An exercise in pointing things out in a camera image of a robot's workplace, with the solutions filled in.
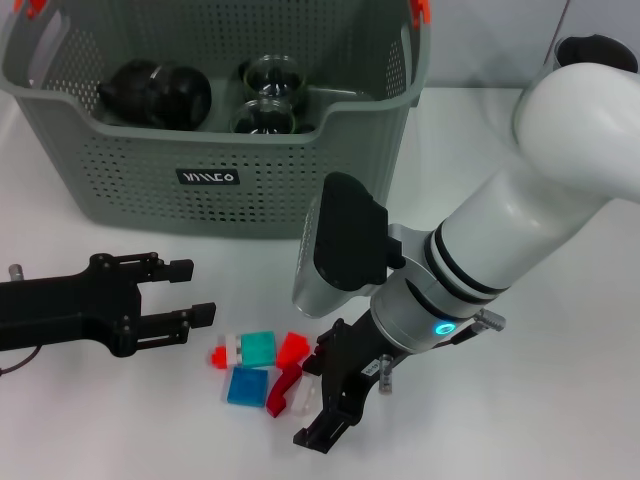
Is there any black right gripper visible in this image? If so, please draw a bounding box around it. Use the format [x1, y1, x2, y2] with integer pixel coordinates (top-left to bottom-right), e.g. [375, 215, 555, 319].
[292, 308, 407, 455]

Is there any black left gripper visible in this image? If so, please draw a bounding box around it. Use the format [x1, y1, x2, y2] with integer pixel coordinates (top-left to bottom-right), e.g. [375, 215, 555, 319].
[0, 251, 218, 359]

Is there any white stepped brick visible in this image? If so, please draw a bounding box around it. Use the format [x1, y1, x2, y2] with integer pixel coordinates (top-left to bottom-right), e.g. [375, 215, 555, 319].
[290, 378, 320, 416]

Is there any dark red curved brick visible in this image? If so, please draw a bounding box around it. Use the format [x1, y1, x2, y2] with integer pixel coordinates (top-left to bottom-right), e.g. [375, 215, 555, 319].
[266, 363, 304, 419]

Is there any grey perforated storage bin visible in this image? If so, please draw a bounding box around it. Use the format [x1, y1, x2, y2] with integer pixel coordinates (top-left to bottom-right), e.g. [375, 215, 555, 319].
[0, 0, 432, 241]

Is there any orange-red sloped brick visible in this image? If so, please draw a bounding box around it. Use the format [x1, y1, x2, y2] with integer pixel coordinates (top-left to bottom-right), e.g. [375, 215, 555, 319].
[276, 330, 312, 370]

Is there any teal square brick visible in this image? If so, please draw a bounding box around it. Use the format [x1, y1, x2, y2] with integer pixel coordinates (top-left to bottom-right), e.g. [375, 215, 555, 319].
[241, 330, 278, 369]

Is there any blue flat square plate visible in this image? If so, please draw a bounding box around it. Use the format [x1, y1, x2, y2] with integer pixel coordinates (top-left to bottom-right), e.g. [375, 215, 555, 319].
[225, 367, 269, 407]

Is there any small white brick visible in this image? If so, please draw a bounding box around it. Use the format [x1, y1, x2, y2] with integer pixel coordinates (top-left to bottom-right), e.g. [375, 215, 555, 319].
[224, 333, 245, 366]

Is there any black clay teapot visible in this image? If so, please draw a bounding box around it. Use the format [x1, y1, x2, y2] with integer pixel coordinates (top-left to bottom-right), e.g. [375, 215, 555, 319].
[96, 60, 166, 127]

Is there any thin white pole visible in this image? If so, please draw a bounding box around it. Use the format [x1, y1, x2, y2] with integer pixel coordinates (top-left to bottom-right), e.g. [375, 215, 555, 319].
[547, 0, 574, 56]

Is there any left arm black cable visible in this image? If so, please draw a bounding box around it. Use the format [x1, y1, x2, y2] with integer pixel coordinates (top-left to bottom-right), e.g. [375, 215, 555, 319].
[0, 346, 42, 377]

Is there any glass pitcher black handle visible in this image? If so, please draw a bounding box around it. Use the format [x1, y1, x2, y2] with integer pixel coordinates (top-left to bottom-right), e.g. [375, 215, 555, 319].
[552, 33, 640, 74]

